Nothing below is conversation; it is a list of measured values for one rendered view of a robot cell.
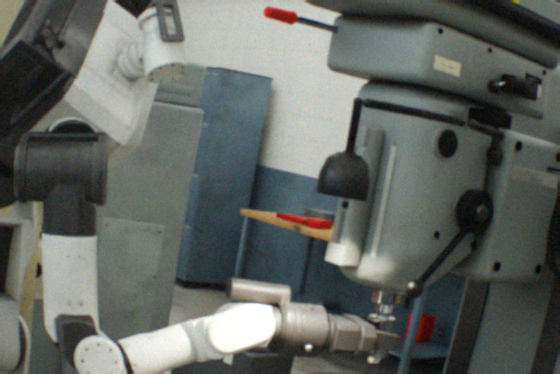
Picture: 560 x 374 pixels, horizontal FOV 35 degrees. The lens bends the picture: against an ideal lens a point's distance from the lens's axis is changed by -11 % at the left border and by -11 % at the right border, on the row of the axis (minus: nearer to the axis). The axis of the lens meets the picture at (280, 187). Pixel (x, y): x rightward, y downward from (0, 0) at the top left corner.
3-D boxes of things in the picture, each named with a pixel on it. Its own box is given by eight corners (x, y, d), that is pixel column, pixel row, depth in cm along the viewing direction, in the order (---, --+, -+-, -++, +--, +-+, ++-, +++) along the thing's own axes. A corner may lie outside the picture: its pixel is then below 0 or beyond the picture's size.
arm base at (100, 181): (15, 225, 137) (12, 162, 131) (21, 176, 147) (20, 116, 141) (106, 229, 140) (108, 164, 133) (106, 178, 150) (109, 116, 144)
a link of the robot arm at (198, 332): (282, 337, 146) (202, 365, 141) (263, 335, 155) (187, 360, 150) (269, 298, 146) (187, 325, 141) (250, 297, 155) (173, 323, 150)
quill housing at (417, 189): (391, 297, 144) (429, 85, 142) (308, 269, 160) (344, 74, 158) (471, 299, 155) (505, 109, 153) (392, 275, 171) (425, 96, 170)
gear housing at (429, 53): (422, 81, 138) (431, 17, 138) (320, 69, 158) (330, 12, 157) (548, 122, 158) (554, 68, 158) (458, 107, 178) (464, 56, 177)
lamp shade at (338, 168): (307, 190, 135) (316, 145, 134) (326, 191, 141) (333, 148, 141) (357, 201, 132) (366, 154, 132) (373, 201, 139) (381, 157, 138)
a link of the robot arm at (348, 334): (382, 318, 151) (311, 310, 147) (368, 373, 151) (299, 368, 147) (352, 301, 162) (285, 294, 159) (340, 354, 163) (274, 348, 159)
